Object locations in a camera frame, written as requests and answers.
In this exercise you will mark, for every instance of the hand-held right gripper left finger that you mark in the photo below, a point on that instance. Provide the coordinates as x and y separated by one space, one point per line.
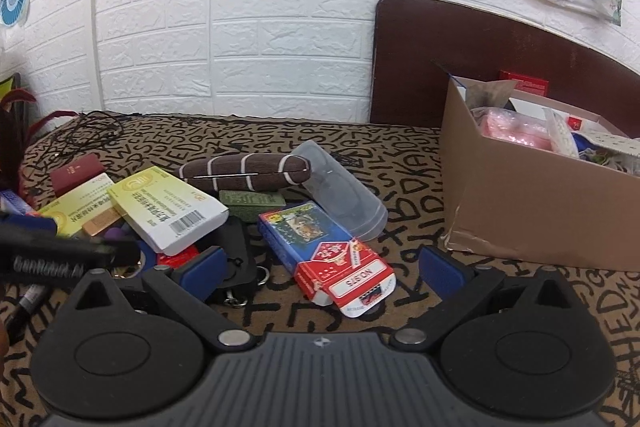
205 268

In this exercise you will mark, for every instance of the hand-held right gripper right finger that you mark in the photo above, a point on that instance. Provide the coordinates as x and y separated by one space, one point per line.
441 269

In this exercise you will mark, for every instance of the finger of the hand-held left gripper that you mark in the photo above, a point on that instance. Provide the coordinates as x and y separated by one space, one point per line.
121 254
35 224

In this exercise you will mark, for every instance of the blue and red card box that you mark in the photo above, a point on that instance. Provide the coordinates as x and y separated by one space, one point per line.
310 237

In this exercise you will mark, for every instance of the large brown cardboard box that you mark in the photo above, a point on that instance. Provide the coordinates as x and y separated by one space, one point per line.
525 197

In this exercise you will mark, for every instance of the white and blue box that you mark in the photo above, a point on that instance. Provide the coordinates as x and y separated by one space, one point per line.
12 202

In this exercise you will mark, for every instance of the red packet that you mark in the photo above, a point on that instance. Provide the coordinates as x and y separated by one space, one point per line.
175 257

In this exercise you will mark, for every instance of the tan small box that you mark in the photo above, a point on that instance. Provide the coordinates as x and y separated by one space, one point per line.
100 222

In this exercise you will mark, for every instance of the black holder with clasp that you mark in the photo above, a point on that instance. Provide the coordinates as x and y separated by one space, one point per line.
240 252

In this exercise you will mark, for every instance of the yellow and white medicine box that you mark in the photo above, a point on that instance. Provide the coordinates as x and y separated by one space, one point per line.
75 206
165 207

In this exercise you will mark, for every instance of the black marker pen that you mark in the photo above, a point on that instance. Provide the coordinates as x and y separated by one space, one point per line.
27 307

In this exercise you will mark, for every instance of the dark red small book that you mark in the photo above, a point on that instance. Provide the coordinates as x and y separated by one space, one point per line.
75 174

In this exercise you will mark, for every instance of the brown striped pouch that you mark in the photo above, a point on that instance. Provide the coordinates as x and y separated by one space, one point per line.
240 172

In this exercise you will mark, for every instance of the letter printed brown blanket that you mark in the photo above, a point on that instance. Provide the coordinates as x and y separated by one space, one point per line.
400 157

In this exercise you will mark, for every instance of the clear plastic case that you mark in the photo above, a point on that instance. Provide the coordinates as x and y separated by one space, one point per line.
345 197

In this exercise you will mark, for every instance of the pink packet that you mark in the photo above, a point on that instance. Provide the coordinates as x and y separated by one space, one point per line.
510 132

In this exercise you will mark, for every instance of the patterned fabric pouch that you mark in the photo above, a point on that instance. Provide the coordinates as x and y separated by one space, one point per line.
610 149

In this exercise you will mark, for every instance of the dark brown wooden headboard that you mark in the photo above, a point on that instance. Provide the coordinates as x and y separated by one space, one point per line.
410 57

